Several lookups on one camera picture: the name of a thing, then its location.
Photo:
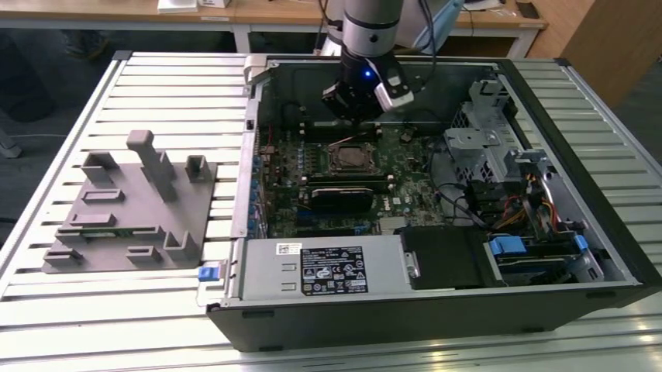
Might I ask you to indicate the grey power supply unit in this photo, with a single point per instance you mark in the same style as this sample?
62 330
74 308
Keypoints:
269 271

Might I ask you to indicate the green RAM stick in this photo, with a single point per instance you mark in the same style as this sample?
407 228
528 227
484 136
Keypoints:
122 232

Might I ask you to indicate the small white box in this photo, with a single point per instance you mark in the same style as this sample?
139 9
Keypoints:
214 3

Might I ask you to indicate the blue case latch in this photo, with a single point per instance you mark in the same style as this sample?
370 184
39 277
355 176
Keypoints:
209 272

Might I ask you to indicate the blue drive clip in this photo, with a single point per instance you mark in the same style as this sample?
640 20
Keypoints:
581 243

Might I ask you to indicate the silver drive cage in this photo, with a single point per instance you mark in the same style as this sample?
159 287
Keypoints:
476 143

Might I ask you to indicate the black PC case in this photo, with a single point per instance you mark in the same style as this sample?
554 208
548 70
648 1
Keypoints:
414 321

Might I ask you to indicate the white cardboard box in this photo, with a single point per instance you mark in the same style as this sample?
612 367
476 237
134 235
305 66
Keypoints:
178 5

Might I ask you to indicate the silver heat sink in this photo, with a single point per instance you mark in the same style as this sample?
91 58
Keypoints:
394 225

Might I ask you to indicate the silver CPU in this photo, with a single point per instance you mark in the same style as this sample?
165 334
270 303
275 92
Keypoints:
353 157

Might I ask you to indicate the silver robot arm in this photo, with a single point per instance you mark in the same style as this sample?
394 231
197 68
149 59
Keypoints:
373 23

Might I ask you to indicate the black expansion slot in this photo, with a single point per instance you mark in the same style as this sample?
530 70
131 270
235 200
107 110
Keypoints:
326 232

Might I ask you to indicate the black plastic bay cover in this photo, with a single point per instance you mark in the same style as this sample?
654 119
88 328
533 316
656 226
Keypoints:
445 255

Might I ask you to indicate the blue disk carrier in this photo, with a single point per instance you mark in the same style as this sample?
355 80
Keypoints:
504 246

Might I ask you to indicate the black phone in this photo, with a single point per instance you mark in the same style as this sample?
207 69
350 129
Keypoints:
529 9

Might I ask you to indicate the thin metal locking lever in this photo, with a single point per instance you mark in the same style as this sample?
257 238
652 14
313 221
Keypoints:
354 139

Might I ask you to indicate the grey parts rack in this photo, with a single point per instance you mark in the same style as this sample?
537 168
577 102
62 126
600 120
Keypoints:
139 217

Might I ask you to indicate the black RAM slot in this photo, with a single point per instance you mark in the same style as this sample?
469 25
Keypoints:
315 135
351 183
341 126
351 175
351 186
315 130
351 179

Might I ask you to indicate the wooden cabinet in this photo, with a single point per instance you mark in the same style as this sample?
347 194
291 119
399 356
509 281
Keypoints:
610 46

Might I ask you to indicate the CPU socket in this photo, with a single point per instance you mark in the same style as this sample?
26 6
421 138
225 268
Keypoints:
334 169

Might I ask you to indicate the black graphics card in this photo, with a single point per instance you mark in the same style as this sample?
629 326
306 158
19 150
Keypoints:
341 199

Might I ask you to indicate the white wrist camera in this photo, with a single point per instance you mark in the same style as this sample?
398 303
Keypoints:
395 93

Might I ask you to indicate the green motherboard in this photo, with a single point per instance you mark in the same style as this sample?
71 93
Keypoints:
414 193

